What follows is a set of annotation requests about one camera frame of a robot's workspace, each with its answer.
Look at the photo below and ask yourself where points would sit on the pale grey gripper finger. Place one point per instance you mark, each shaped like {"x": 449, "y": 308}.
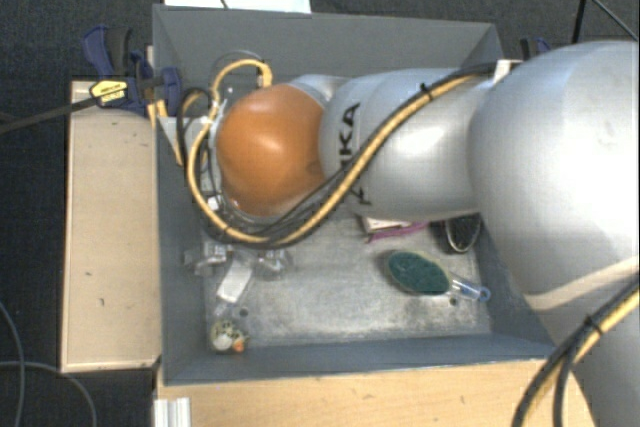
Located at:
{"x": 234, "y": 284}

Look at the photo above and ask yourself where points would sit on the cream and orange spotted toy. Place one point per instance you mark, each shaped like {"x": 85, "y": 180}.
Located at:
{"x": 227, "y": 337}

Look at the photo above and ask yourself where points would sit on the grey metal bin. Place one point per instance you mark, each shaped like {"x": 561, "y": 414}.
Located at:
{"x": 350, "y": 305}

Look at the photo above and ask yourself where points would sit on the pink and white packet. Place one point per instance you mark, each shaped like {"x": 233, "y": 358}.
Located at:
{"x": 387, "y": 229}

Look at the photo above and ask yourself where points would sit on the pale wood board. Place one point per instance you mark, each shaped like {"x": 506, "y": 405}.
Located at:
{"x": 112, "y": 225}

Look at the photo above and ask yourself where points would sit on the black oval object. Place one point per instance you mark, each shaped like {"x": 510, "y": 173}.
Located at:
{"x": 462, "y": 235}

